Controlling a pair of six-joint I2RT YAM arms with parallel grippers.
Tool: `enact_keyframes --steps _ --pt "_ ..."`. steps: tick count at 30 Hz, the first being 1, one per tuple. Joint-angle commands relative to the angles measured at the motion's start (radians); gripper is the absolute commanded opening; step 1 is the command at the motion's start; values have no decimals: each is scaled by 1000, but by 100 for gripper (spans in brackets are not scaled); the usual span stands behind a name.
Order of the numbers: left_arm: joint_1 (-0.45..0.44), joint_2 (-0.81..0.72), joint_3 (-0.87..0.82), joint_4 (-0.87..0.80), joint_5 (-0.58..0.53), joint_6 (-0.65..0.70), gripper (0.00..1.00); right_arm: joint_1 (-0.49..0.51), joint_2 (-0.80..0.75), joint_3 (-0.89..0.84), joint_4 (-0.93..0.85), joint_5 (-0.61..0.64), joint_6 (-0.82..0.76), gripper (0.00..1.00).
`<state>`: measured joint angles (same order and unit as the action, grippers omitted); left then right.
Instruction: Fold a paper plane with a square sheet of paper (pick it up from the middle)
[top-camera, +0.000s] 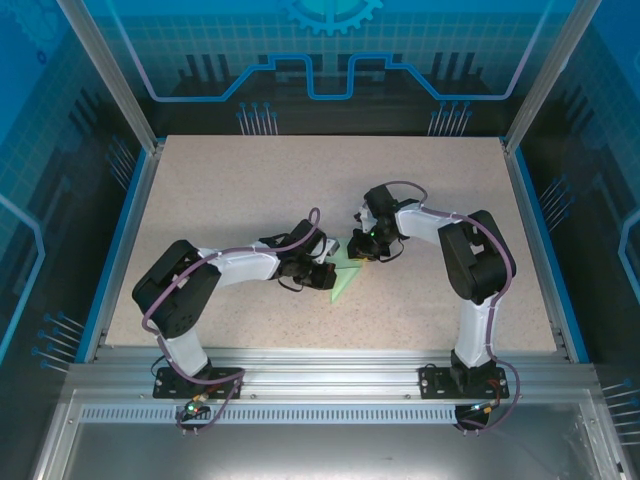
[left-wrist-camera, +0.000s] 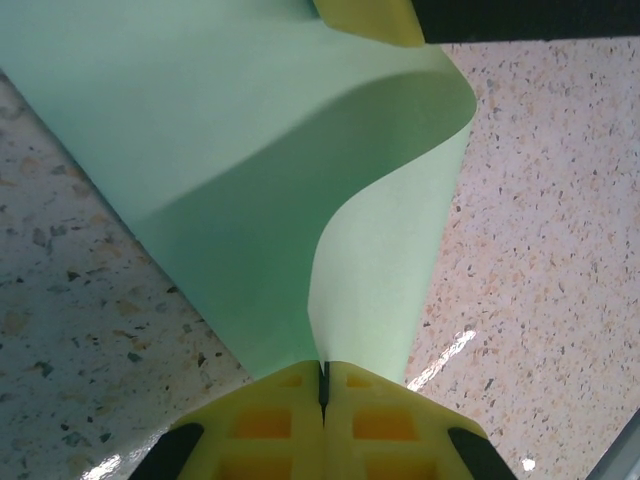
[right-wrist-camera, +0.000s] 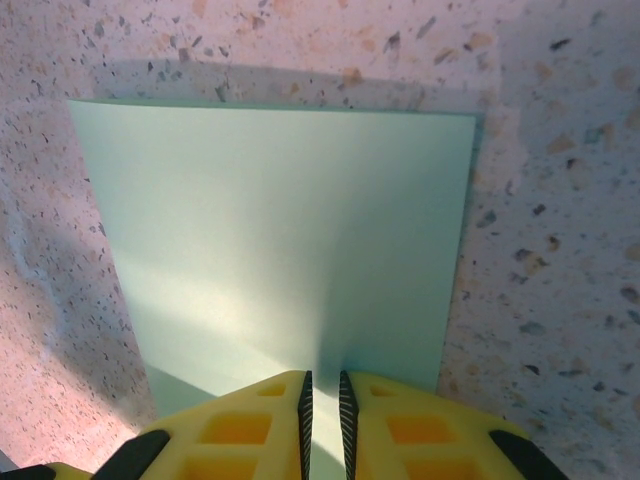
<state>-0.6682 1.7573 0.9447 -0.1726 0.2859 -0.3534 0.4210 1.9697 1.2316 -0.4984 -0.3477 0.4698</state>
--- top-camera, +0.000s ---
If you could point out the green paper sheet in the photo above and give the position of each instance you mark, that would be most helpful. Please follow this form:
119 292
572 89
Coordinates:
345 285

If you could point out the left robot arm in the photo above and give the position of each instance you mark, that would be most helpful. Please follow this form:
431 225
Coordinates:
240 265

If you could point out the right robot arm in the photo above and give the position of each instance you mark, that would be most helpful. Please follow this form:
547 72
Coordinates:
475 330

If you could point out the sheet metal panel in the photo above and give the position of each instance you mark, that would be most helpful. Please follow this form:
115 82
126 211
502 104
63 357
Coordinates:
325 450

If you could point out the aluminium mounting beam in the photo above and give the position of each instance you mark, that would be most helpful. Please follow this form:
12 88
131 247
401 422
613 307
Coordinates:
325 375

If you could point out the aluminium table side rail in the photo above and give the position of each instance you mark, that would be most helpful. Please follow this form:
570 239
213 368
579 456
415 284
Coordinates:
125 250
522 200

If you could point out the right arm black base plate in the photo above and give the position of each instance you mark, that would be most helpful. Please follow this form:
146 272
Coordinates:
435 382

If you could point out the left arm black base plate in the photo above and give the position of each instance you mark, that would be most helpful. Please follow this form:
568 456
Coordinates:
165 385

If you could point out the aluminium frame post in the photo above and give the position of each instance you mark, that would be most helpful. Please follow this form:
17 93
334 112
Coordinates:
112 75
548 75

